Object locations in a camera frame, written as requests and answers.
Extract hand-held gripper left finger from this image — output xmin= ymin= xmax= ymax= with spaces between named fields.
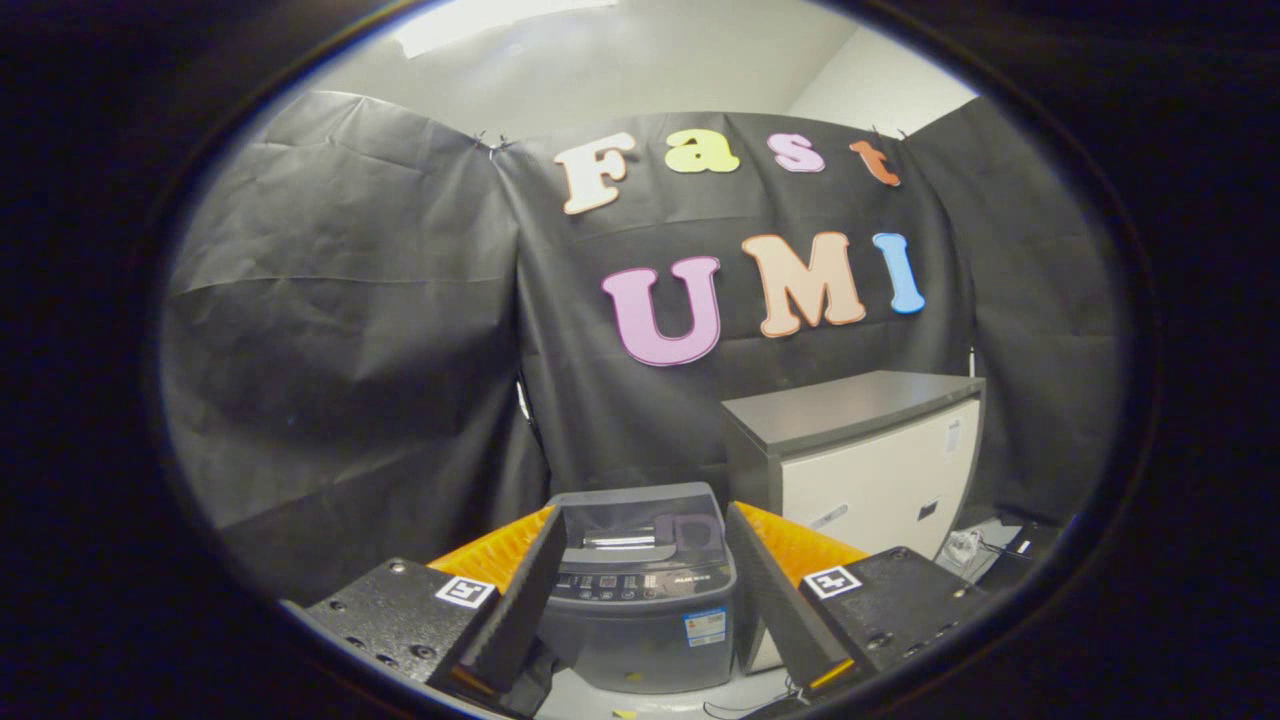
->
xmin=300 ymin=505 xmax=567 ymax=703

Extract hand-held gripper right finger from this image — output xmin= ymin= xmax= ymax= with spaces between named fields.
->
xmin=724 ymin=502 xmax=1001 ymax=701

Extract grey washing machine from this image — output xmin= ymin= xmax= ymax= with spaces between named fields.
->
xmin=538 ymin=483 xmax=739 ymax=695

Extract white and grey cabinet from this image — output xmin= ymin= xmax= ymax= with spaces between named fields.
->
xmin=721 ymin=371 xmax=987 ymax=673

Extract black backdrop cloth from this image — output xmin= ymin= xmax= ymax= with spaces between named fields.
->
xmin=160 ymin=90 xmax=1126 ymax=601

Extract thin black floor cables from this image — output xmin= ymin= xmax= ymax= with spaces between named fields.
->
xmin=700 ymin=683 xmax=806 ymax=720

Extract black cables beside cabinet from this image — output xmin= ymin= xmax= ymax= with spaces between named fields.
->
xmin=940 ymin=515 xmax=1063 ymax=593

